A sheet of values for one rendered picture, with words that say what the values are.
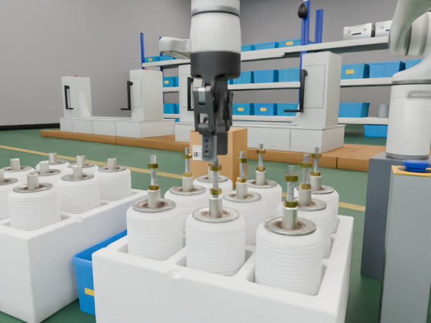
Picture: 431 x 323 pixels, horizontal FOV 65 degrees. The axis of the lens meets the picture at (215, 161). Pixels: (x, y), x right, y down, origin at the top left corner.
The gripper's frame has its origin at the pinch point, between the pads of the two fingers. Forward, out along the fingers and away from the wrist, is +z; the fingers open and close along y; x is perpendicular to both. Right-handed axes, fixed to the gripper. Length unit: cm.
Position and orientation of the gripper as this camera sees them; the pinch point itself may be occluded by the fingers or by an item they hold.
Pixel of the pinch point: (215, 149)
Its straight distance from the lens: 52.0
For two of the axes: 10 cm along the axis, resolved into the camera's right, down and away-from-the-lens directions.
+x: -9.6, -0.4, 2.7
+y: 2.7, -1.6, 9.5
